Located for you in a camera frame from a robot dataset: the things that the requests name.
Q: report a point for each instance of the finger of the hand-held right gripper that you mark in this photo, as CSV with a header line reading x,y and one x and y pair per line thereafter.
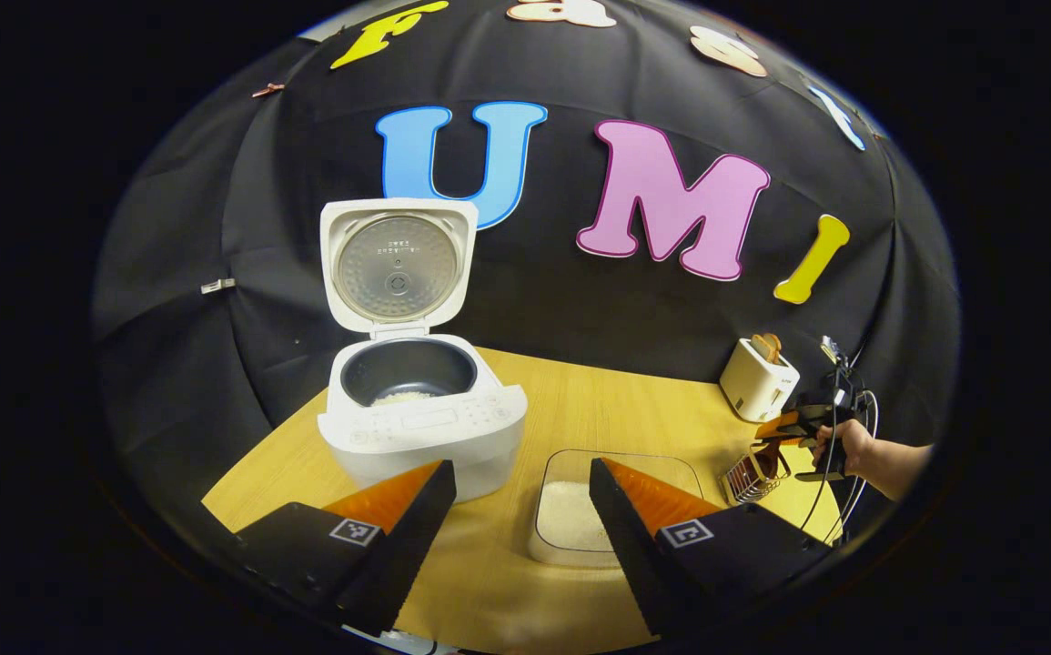
x,y
780,424
784,442

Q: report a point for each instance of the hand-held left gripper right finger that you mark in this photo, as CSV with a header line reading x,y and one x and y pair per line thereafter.
x,y
625,546

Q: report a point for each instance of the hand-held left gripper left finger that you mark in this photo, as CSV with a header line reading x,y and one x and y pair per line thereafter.
x,y
416,546

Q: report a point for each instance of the brown wooden spoon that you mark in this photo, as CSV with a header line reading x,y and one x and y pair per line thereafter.
x,y
766,450

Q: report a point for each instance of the white rice cooker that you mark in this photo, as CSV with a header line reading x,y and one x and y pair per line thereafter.
x,y
425,437

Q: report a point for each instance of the white toaster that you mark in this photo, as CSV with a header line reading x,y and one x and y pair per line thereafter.
x,y
752,387

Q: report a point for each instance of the brown toast slice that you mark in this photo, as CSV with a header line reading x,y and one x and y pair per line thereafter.
x,y
760,348
773,344

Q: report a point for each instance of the clear plastic container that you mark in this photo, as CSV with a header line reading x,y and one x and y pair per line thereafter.
x,y
671,475

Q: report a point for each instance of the white backdrop label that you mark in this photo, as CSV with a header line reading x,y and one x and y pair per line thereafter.
x,y
217,286

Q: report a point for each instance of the black backdrop cloth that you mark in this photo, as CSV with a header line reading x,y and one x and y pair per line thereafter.
x,y
216,227

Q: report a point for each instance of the pink backdrop clip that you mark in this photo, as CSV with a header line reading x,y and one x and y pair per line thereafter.
x,y
267,89

